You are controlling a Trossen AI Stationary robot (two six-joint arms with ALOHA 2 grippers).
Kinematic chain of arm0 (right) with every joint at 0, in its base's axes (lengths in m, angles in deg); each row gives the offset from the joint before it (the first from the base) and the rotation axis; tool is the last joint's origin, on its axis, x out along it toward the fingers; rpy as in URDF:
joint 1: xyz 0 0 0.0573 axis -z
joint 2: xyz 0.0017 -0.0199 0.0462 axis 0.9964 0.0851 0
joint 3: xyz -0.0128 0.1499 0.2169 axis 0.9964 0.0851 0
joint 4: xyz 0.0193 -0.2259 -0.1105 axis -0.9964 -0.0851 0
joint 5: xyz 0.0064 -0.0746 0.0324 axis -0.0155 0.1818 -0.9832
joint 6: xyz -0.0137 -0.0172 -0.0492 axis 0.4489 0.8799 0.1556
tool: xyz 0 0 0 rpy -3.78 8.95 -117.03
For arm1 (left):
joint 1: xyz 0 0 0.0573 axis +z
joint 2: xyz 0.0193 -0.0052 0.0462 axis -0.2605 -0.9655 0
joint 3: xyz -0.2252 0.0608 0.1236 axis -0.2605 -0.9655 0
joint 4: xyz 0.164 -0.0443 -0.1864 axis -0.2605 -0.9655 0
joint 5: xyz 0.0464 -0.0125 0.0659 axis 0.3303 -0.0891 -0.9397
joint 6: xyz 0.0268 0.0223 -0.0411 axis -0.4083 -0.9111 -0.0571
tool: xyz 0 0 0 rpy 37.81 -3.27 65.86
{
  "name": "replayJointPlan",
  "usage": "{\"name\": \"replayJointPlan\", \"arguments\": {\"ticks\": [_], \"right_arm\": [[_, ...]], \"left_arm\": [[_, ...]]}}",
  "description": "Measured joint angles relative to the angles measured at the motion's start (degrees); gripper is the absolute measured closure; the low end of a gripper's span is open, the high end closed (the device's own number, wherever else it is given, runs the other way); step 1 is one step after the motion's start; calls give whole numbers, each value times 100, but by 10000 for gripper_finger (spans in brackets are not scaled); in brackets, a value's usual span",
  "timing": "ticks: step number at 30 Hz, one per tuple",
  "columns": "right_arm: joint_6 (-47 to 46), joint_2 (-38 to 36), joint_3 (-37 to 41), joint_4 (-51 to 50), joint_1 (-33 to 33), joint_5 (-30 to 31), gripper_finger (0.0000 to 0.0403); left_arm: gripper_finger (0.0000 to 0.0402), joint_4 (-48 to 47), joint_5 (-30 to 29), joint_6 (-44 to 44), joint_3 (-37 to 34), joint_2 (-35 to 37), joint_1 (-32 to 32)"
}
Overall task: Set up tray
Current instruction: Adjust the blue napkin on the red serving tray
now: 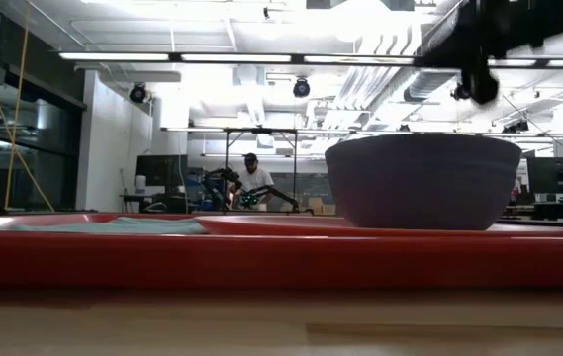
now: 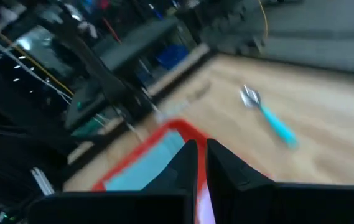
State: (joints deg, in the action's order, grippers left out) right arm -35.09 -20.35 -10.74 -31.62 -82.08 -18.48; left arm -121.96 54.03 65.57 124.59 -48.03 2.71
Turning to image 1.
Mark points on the black ceiling lamp cluster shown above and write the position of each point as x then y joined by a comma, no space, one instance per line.
459,92

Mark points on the teal cloth napkin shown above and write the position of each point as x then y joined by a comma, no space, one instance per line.
113,227

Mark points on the white plastic container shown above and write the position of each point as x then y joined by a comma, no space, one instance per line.
140,185

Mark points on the black background rig frame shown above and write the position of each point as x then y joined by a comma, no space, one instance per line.
261,130

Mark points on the round black ceiling lamp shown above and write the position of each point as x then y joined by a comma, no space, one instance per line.
301,88
138,93

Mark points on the black background robot arm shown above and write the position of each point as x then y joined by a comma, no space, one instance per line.
276,194
219,180

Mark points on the black monitor desk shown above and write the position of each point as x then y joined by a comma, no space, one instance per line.
162,203

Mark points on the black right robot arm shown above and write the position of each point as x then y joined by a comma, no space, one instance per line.
533,25

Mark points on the coral pink plate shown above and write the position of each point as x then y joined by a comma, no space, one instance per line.
271,226

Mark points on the blue bowl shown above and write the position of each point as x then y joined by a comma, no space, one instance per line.
424,183

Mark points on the person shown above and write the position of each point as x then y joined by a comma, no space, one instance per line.
253,180

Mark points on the red plastic tray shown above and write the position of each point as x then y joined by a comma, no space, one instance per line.
212,262

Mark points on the cardboard boxes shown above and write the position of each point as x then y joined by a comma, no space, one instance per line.
316,205

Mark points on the black computer monitor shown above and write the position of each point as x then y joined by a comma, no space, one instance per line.
558,175
162,170

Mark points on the long ceiling light strip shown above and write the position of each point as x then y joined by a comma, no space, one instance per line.
113,57

